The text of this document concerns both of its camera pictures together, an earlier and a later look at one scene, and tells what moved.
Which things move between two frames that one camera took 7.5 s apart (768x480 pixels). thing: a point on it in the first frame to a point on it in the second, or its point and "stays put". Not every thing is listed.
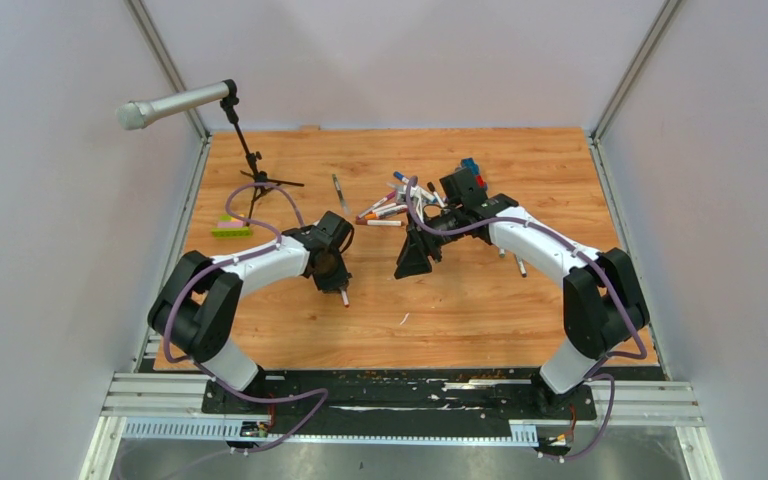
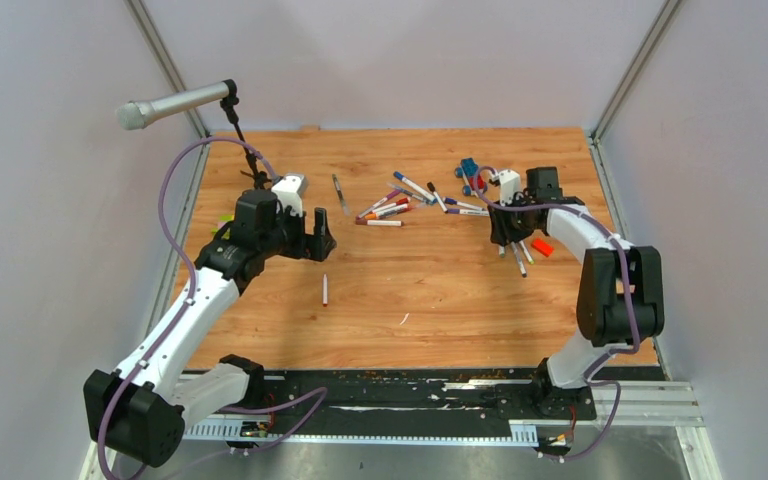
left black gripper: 339,280 to 310,246
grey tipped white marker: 521,266 stays put
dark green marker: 340,194 stays put
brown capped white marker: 380,222 stays put
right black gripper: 413,258 to 502,233
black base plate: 400,401 stays put
